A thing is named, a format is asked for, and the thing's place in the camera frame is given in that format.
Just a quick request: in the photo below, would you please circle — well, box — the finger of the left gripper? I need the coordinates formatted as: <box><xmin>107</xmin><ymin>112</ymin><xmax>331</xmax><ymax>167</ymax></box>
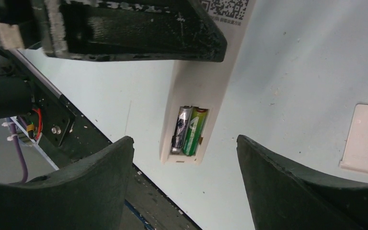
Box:
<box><xmin>43</xmin><ymin>0</ymin><xmax>227</xmax><ymax>62</ymax></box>

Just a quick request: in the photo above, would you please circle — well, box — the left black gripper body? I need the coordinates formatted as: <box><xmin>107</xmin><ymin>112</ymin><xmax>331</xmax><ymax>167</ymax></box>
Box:
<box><xmin>0</xmin><ymin>0</ymin><xmax>49</xmax><ymax>49</ymax></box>

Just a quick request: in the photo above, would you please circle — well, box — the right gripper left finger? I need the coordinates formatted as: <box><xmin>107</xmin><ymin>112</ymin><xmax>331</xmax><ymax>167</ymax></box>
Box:
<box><xmin>0</xmin><ymin>136</ymin><xmax>134</xmax><ymax>230</ymax></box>

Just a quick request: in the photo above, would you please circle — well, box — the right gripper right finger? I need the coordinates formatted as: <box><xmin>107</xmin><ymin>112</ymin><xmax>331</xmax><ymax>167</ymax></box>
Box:
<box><xmin>237</xmin><ymin>135</ymin><xmax>368</xmax><ymax>230</ymax></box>

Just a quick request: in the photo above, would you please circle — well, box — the white remote control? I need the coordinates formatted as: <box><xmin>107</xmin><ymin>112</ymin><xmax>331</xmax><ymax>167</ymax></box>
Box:
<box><xmin>160</xmin><ymin>0</ymin><xmax>255</xmax><ymax>165</ymax></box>

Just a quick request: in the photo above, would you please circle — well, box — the green AA battery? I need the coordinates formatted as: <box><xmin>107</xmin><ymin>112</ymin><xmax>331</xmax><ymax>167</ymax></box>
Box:
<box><xmin>183</xmin><ymin>107</ymin><xmax>208</xmax><ymax>156</ymax></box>

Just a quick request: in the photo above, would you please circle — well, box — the black AA battery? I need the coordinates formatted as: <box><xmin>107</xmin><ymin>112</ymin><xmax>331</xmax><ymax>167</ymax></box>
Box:
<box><xmin>171</xmin><ymin>106</ymin><xmax>193</xmax><ymax>153</ymax></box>

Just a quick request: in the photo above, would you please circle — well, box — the white battery cover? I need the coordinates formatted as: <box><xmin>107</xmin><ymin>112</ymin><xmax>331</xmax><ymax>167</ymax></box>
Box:
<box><xmin>339</xmin><ymin>104</ymin><xmax>368</xmax><ymax>174</ymax></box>

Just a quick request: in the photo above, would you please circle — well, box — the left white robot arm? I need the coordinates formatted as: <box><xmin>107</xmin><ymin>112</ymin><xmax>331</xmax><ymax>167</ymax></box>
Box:
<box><xmin>0</xmin><ymin>0</ymin><xmax>227</xmax><ymax>119</ymax></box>

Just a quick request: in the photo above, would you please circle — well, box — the left electronics board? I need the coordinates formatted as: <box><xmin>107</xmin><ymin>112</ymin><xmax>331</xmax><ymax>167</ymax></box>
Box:
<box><xmin>16</xmin><ymin>108</ymin><xmax>43</xmax><ymax>147</ymax></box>

